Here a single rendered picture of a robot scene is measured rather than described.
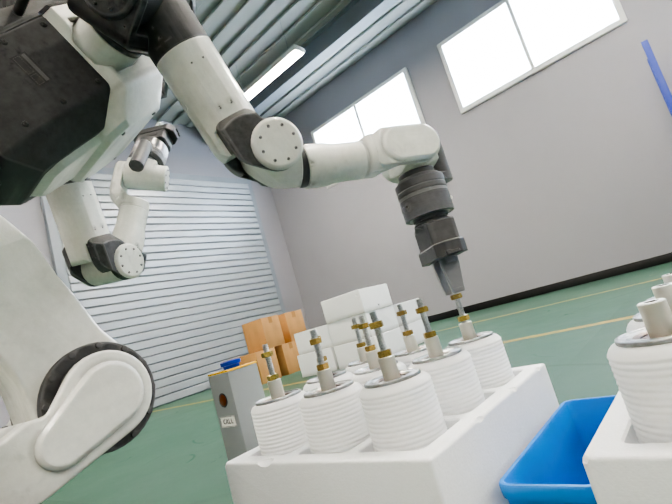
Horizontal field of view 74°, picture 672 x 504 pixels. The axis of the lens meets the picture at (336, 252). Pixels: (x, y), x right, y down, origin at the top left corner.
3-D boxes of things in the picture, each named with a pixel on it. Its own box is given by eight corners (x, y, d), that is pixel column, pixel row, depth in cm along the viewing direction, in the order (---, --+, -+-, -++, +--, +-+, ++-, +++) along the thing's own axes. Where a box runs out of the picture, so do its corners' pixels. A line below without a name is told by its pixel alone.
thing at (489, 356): (550, 443, 70) (511, 330, 73) (499, 466, 67) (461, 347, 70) (512, 433, 79) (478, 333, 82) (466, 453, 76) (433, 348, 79)
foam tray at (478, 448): (488, 649, 43) (430, 459, 46) (251, 584, 68) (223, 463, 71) (583, 472, 73) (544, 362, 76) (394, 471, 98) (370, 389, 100)
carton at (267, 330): (285, 343, 451) (277, 314, 456) (268, 348, 432) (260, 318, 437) (266, 348, 469) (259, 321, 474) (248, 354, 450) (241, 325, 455)
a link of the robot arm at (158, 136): (145, 155, 131) (135, 179, 123) (127, 126, 125) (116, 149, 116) (186, 145, 130) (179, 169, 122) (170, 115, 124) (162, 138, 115)
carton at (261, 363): (282, 377, 434) (274, 346, 439) (263, 384, 416) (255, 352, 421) (263, 381, 453) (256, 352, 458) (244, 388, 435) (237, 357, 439)
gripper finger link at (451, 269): (449, 294, 75) (437, 259, 76) (466, 289, 76) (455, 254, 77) (452, 293, 74) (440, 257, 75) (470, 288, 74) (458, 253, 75)
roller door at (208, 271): (88, 431, 471) (36, 160, 519) (83, 432, 479) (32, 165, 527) (299, 357, 719) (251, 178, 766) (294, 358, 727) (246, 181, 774)
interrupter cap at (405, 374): (353, 393, 58) (351, 388, 58) (389, 376, 63) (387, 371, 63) (398, 387, 53) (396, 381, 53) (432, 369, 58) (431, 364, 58)
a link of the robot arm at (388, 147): (446, 154, 76) (377, 163, 72) (421, 175, 85) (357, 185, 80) (435, 119, 77) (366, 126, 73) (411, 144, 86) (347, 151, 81)
